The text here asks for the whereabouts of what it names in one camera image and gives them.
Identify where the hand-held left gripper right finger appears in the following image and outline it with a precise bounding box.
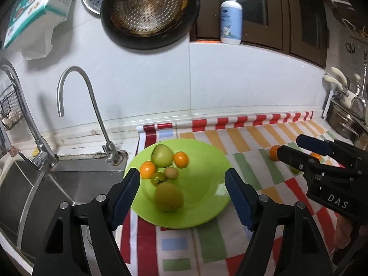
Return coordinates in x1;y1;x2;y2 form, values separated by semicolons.
225;168;335;276

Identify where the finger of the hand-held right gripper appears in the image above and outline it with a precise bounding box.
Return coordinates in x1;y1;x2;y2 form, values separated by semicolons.
277;145;317;179
296;134;336;156

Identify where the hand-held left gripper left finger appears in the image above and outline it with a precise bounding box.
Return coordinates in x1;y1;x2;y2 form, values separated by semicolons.
33;167;141;276

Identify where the green plate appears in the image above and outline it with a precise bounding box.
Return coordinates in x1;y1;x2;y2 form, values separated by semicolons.
123;138;233;230

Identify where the large yellow-green pear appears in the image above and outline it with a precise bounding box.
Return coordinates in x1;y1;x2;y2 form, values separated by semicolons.
155;182;184;212

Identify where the green apple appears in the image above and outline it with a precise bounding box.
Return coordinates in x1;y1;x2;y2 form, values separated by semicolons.
151;144;174;168

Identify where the person's right hand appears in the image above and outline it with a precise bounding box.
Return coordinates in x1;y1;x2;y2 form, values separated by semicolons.
334;216;353;249

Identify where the steel cooking pot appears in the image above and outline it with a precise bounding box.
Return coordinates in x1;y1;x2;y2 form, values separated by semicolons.
354;129;368;151
326;100;363;140

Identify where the striped tablecloth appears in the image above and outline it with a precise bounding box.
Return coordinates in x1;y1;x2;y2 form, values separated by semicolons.
119;111;368;276

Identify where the steel ladle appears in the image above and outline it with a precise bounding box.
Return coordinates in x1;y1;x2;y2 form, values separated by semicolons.
352;51;368;120

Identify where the slim gooseneck faucet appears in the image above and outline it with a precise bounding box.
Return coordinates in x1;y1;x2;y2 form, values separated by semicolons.
56;66;123;166

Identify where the steel kitchen sink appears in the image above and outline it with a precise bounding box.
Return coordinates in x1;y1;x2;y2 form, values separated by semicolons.
0;158;127;263

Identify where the large chrome faucet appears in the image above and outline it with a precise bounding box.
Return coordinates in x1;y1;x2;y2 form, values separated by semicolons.
0;58;58;170

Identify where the white pump bottle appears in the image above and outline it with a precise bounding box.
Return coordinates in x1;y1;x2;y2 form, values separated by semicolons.
220;0;243;46

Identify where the white plastic bag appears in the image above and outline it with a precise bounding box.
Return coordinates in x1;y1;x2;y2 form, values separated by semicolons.
21;14;69;61

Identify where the large black frying pan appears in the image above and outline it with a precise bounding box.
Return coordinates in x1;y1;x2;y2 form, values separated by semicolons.
100;0;201;50

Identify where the green tissue package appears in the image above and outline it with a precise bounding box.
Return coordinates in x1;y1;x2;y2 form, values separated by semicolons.
3;0;81;50

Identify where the white-handled knife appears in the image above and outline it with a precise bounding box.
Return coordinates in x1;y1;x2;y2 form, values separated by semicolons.
322;75;344;92
330;66;350;88

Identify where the dark wooden window frame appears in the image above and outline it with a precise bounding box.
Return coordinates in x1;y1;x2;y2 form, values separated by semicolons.
189;0;329;70

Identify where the black wire basket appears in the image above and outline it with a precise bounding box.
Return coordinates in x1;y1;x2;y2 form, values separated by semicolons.
0;84;24;130

